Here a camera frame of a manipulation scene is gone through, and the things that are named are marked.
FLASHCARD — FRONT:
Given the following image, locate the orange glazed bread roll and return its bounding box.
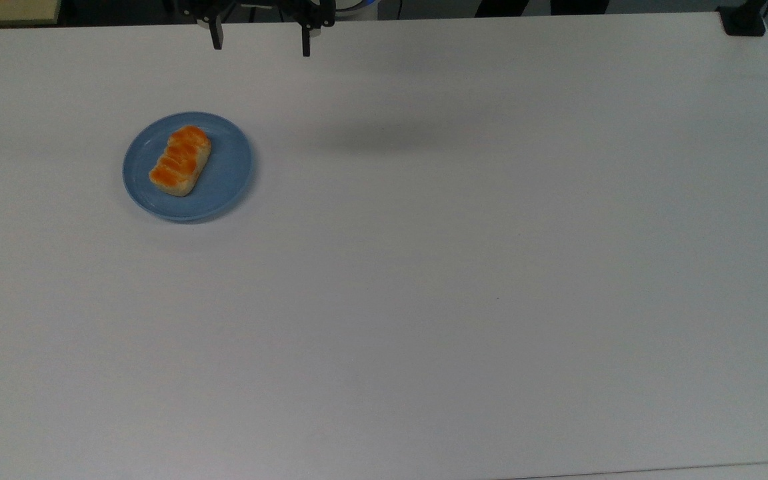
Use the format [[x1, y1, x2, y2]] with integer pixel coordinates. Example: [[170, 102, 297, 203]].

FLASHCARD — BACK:
[[148, 125, 213, 198]]

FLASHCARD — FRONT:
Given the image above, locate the tan wooden board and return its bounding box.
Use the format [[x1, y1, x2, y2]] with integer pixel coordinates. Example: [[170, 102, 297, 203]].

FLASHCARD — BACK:
[[0, 0, 63, 27]]

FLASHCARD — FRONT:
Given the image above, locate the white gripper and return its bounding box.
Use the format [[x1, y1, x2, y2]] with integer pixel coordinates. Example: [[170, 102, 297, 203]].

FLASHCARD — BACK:
[[179, 0, 337, 58]]

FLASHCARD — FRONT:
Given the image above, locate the blue round plate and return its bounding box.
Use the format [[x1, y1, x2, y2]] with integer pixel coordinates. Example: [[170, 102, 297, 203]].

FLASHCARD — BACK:
[[122, 111, 255, 223]]

